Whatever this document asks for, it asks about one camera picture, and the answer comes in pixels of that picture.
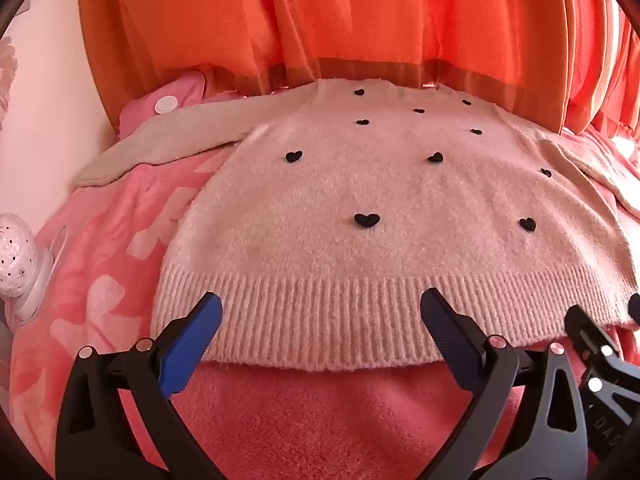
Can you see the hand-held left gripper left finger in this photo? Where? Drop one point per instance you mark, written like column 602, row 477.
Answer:
column 192, row 340

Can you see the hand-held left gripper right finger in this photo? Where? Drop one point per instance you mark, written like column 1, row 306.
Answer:
column 450, row 340

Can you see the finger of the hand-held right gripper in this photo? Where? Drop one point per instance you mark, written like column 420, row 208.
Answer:
column 635, row 310
column 592, row 340

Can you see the pink sweater with black hearts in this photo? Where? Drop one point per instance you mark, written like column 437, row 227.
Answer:
column 350, row 200

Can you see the pink floral fleece blanket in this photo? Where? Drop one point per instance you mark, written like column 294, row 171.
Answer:
column 320, row 420

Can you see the white dotted round toy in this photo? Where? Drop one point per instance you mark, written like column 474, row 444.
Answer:
column 17, row 255

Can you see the pink pillow with white button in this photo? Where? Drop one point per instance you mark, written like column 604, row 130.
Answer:
column 150, row 105

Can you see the orange wooden headboard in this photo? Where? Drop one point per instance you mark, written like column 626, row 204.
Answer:
column 97, row 35

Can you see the white fluffy cushion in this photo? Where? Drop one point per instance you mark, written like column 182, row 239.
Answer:
column 6, row 75

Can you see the orange curtain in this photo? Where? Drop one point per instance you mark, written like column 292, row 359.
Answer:
column 360, row 15

